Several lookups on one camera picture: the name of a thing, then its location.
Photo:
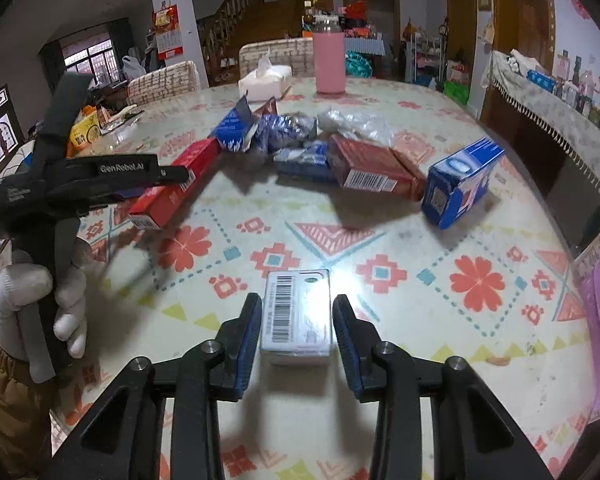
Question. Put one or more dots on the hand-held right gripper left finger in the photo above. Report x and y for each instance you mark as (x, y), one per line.
(242, 347)

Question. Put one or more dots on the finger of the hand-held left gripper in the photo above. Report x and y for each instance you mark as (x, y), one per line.
(172, 174)
(125, 194)

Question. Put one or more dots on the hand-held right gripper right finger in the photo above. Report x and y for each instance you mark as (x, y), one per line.
(348, 352)

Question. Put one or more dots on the long red box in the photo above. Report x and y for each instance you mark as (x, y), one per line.
(177, 185)

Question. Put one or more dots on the white box with barcode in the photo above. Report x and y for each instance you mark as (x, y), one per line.
(297, 315)

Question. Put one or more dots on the person's left forearm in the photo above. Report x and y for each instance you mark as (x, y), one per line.
(10, 410)

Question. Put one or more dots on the person's left hand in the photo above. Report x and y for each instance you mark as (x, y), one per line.
(20, 300)

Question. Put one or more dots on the yellow snack packet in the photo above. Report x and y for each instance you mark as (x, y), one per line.
(84, 132)

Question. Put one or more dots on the crumpled blue packet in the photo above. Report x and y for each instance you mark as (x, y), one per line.
(235, 127)

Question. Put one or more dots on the woven chair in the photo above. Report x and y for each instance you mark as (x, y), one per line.
(280, 52)
(162, 80)

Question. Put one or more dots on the white plastic bag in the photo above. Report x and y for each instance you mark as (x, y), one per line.
(132, 67)

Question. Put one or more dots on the patterned tablecloth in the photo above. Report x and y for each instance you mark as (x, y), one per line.
(380, 240)

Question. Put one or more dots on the crumpled blue white wrapper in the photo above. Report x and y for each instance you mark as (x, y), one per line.
(285, 130)

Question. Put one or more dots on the white tissue box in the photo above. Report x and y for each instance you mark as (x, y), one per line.
(265, 82)

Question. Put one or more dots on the flat blue packet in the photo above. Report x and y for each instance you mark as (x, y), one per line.
(302, 165)

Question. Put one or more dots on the barred window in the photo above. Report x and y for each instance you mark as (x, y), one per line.
(87, 62)

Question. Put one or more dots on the wooden staircase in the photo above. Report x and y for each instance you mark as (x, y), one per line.
(240, 25)

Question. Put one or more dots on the clear plastic bag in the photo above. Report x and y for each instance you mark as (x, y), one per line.
(352, 125)

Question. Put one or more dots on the red box with barcode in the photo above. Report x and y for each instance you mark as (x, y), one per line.
(365, 165)

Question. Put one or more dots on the pink bottle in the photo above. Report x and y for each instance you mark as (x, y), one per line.
(329, 60)

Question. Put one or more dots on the blue cardboard box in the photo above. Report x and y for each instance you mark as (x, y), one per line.
(462, 180)

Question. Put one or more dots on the table with blue checked cloth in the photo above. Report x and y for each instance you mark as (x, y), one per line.
(365, 50)

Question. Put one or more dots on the green bag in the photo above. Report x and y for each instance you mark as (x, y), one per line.
(455, 92)

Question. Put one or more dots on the side cabinet with lace cloth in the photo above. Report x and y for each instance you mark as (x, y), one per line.
(545, 125)

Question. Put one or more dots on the row of bottles and boxes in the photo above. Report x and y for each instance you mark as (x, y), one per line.
(575, 87)

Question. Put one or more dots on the red wall calendar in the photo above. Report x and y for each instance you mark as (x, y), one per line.
(167, 30)

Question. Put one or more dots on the red round wall decoration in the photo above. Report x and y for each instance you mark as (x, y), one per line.
(580, 7)

